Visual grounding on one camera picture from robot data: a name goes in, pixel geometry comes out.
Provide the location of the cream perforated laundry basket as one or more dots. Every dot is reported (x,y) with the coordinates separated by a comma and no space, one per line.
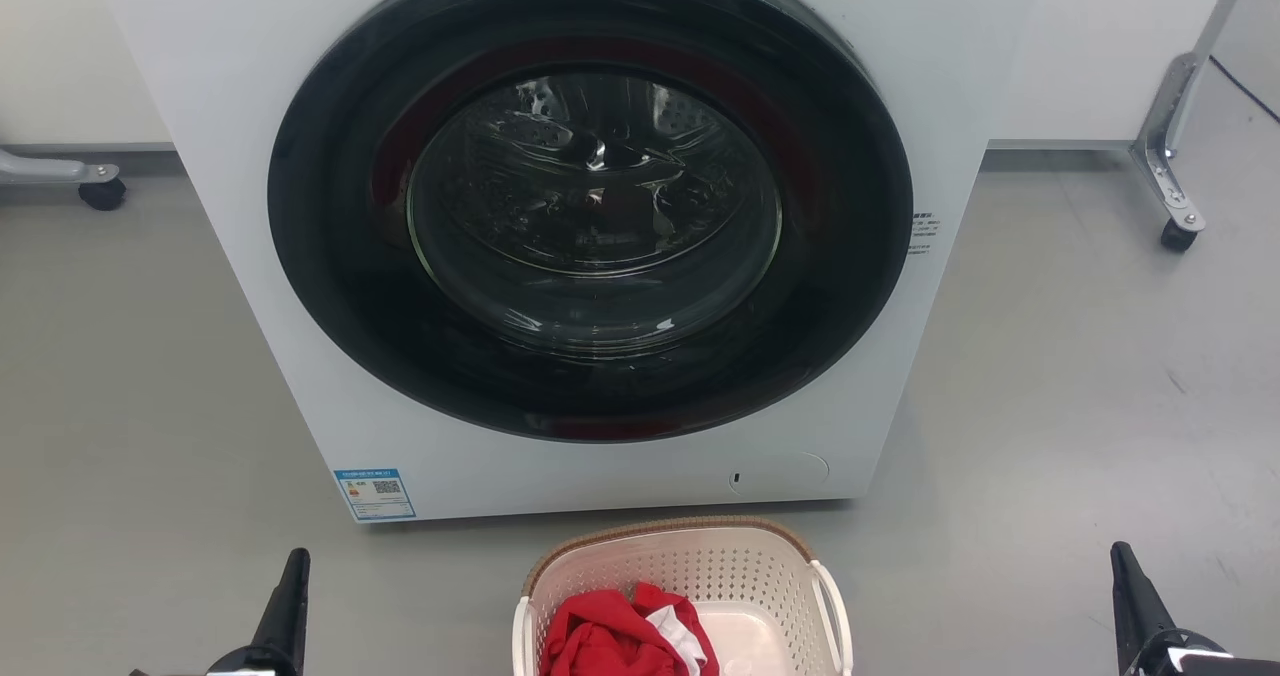
(740,566)

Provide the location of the red garment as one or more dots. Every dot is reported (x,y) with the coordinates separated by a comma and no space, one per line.
(600,641)

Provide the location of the blue energy label sticker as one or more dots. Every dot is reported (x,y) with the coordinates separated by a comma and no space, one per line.
(375,495)

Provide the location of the white partition panel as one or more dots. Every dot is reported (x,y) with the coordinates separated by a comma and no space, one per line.
(70,46)
(1090,46)

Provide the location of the white garment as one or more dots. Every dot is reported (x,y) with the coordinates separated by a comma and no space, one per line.
(680,636)

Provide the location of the round washer filter cover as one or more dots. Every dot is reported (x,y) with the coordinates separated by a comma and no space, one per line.
(790,473)

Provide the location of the small text sticker on washer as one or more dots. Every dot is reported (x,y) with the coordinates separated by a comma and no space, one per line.
(924,234)

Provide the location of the grey metal leg with caster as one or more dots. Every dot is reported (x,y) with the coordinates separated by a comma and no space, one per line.
(1165,146)
(50,170)

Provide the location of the white front-load washing machine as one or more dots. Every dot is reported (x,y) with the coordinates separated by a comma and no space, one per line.
(200,156)

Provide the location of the round dark glass washer door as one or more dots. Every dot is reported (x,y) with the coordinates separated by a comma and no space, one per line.
(330,256)

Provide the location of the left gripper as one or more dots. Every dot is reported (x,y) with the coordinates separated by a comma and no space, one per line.
(260,664)

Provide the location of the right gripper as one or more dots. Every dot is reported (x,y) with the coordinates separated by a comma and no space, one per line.
(1200,661)

